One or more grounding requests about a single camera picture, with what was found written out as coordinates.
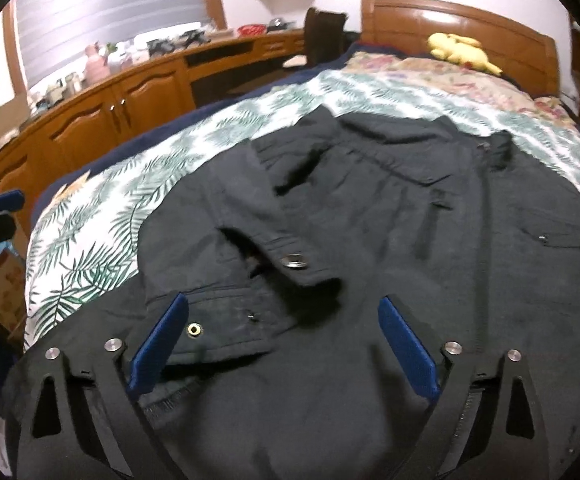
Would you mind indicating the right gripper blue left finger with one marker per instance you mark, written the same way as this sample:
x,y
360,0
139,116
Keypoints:
x,y
150,343

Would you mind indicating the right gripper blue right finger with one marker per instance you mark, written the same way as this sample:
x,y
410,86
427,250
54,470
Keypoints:
x,y
415,345

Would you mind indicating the black jacket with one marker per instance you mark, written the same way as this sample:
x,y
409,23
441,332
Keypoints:
x,y
284,247

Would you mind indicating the palm leaf print bedsheet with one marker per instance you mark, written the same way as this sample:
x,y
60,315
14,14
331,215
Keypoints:
x,y
85,242

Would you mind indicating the long wooden desk cabinet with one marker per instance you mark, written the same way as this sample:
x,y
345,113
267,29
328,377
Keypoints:
x,y
135,101

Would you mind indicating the pink bottle on desk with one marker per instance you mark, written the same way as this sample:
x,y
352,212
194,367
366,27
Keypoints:
x,y
96,68

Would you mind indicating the grey window blind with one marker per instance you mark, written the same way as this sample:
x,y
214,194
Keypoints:
x,y
53,33

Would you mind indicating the black gadget on desk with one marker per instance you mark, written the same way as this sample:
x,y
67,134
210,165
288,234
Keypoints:
x,y
193,38

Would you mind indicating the floral quilt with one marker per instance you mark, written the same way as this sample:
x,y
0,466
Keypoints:
x,y
481,87

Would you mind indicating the yellow Pikachu plush toy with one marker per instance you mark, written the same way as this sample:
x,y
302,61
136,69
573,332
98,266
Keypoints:
x,y
462,51

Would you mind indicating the red basket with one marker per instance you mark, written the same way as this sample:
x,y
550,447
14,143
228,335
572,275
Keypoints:
x,y
252,30

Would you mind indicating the wooden bed headboard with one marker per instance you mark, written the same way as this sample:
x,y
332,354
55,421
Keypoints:
x,y
525,55

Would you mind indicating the dark wooden chair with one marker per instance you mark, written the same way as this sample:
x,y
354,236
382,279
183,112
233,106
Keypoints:
x,y
323,36

